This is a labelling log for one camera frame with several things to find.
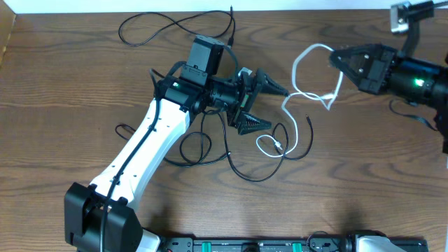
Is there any black USB cable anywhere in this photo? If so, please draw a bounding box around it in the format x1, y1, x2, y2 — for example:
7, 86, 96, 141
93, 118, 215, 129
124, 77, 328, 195
118, 6, 237, 48

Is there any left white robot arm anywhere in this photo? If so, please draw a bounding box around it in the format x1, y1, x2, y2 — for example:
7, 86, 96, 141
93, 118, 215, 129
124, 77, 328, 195
64, 35, 288, 251

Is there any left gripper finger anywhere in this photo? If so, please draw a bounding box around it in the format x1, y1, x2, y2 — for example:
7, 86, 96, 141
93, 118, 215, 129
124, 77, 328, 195
237, 112, 272, 135
255, 68, 289, 97

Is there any cardboard box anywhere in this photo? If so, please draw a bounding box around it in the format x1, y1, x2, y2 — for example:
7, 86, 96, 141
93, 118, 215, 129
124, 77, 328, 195
0, 0, 16, 62

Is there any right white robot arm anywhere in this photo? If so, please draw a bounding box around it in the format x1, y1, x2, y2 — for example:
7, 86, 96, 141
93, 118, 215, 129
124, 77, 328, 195
329, 44, 447, 154

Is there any white USB cable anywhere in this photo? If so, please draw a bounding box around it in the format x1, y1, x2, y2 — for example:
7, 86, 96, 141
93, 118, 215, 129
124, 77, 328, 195
255, 43, 344, 159

